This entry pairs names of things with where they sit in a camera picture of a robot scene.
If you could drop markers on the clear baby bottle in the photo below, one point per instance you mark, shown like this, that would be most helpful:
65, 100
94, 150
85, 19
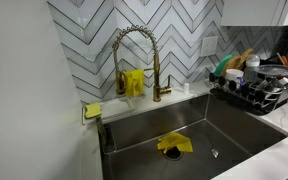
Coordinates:
252, 61

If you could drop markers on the hanging yellow rubber glove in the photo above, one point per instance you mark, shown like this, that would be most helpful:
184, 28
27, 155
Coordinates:
134, 83

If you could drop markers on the small white bottle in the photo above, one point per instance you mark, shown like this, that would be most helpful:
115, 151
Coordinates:
186, 88

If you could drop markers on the blue print small cup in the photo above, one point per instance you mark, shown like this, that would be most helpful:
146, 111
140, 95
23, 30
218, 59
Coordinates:
240, 81

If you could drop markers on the yellow sponge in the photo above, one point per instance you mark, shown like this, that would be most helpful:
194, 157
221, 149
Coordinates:
93, 110

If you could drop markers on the stainless steel sink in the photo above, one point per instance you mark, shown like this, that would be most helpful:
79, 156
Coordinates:
140, 163

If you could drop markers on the clear sponge tray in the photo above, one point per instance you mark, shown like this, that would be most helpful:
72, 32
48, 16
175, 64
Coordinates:
117, 106

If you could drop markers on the black metal dish rack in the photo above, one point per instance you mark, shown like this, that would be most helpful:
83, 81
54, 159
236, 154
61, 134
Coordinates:
250, 96

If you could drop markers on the metal spoon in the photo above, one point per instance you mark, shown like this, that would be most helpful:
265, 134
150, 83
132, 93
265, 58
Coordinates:
214, 152

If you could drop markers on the crumpled yellow rubber glove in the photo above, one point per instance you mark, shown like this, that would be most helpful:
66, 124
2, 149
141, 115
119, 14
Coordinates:
175, 141

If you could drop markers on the metal sink caddy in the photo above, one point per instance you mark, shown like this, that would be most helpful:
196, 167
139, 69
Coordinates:
110, 146

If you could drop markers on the clear round plate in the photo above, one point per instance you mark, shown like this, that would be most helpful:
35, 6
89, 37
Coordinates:
274, 70

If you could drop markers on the green plate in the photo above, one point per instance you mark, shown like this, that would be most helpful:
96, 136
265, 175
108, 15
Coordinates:
222, 65

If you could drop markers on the white cup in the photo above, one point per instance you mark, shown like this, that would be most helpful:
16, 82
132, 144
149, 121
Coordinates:
234, 74

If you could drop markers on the white upper cabinet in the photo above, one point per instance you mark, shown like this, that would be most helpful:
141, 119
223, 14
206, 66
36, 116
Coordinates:
250, 13

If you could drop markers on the sink drain hole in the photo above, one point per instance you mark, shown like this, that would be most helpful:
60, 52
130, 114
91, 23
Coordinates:
173, 155

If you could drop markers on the white wall outlet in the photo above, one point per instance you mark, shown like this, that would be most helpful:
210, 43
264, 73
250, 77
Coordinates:
209, 46

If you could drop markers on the dish brush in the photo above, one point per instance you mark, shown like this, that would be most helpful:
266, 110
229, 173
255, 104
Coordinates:
100, 128

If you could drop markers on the wooden bamboo plate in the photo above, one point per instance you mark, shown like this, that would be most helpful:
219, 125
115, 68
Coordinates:
231, 65
246, 55

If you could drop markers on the gold spring faucet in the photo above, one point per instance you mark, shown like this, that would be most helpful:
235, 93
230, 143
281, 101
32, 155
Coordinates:
156, 66

